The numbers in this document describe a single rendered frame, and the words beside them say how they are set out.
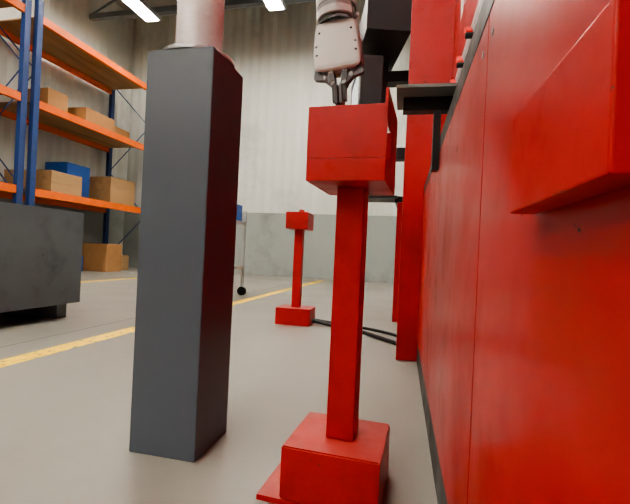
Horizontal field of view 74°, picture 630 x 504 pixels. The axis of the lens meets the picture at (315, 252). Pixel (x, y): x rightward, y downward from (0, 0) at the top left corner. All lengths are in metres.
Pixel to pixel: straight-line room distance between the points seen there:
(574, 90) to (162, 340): 1.00
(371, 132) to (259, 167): 8.08
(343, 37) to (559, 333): 0.78
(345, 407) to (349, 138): 0.56
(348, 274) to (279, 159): 7.95
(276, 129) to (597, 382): 8.80
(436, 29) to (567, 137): 2.19
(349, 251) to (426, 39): 1.66
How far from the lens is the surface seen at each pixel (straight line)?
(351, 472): 0.91
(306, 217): 2.91
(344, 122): 0.86
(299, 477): 0.95
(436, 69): 2.33
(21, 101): 7.18
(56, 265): 3.16
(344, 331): 0.90
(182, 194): 1.07
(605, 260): 0.24
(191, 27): 1.23
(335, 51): 0.95
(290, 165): 8.70
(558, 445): 0.30
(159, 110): 1.15
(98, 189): 8.86
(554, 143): 0.26
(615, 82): 0.21
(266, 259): 8.65
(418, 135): 2.21
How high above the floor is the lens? 0.51
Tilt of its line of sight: level
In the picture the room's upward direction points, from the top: 3 degrees clockwise
